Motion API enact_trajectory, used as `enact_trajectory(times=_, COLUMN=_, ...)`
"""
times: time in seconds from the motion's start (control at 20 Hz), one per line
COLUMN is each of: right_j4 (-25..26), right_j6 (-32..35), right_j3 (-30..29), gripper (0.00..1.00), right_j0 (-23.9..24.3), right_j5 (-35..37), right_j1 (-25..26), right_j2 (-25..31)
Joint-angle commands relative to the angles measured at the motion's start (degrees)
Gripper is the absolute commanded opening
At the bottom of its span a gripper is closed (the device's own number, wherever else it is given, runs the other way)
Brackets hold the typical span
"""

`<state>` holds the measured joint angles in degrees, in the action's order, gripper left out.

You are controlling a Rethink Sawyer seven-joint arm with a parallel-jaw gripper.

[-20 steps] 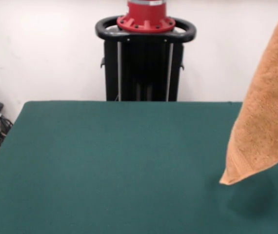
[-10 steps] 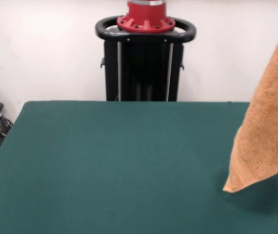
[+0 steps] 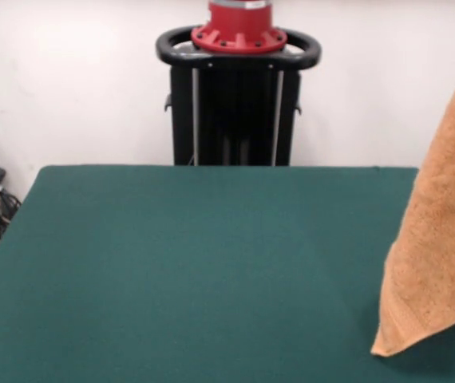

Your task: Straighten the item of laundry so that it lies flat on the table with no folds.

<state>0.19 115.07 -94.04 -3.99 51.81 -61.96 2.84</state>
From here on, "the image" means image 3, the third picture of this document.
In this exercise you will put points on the tan terry towel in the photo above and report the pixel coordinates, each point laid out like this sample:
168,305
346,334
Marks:
439,239

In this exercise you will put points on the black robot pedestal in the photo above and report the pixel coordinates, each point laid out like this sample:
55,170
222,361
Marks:
235,99

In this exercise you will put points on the dark green table cloth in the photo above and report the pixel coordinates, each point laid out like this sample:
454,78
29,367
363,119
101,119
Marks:
171,279

